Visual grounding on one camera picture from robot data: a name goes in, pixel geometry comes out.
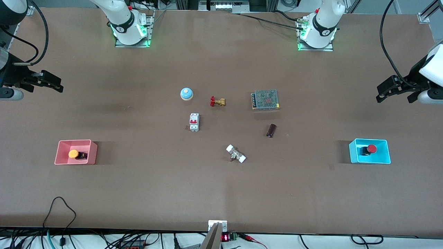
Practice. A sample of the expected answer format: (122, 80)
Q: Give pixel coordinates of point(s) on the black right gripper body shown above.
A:
(14, 75)

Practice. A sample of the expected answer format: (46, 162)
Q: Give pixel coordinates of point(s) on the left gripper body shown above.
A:
(414, 77)

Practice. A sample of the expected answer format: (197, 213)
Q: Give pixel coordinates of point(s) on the red push button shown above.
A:
(371, 148)

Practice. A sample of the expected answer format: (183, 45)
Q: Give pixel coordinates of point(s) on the yellow push button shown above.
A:
(73, 154)

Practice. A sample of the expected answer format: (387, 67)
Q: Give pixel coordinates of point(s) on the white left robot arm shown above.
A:
(325, 24)

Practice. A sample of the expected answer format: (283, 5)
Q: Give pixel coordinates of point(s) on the cyan plastic bin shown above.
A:
(382, 154)

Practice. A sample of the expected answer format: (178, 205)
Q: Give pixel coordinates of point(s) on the pink plastic bin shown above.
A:
(88, 152)

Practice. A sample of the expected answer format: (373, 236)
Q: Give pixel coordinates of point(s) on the dark brown capacitor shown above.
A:
(271, 130)

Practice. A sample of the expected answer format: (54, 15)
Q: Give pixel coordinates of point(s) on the metal mesh power supply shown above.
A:
(265, 100)

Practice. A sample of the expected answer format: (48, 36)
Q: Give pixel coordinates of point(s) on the blue call bell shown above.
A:
(186, 93)

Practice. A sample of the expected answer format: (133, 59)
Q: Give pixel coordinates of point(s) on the white red circuit breaker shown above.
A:
(194, 121)

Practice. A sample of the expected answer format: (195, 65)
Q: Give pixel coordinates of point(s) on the metal fitting white caps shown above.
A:
(236, 154)

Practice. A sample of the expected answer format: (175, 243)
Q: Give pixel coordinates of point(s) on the orange black power strip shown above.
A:
(133, 245)

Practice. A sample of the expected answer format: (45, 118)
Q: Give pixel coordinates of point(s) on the white electronics box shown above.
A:
(228, 5)

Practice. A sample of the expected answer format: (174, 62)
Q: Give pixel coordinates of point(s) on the red clip lead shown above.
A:
(254, 239)

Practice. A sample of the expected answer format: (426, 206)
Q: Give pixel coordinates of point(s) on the red LED display module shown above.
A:
(227, 237)

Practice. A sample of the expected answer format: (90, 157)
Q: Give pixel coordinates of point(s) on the aluminium corner bracket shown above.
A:
(429, 14)
(31, 11)

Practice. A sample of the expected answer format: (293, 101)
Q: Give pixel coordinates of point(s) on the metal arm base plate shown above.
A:
(147, 33)
(328, 48)

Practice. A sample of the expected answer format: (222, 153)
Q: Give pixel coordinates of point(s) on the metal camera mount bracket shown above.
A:
(217, 224)

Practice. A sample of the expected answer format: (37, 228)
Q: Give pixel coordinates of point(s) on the grey camera pole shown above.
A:
(211, 240)

